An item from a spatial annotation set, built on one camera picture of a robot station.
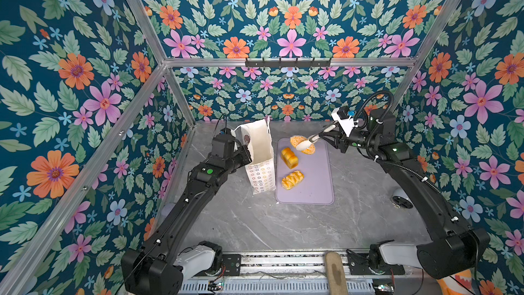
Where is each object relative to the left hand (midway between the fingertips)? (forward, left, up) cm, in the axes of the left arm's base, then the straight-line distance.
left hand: (253, 150), depth 76 cm
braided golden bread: (-2, -16, -21) cm, 27 cm away
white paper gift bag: (-6, -2, -7) cm, 10 cm away
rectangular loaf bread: (+8, -15, -19) cm, 25 cm away
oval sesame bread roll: (+3, -16, 0) cm, 17 cm away
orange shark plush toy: (-45, -64, -18) cm, 80 cm away
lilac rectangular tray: (-6, -27, -24) cm, 37 cm away
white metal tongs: (-1, -20, +2) cm, 20 cm away
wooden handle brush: (-40, -26, -22) cm, 53 cm away
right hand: (+1, -28, +10) cm, 30 cm away
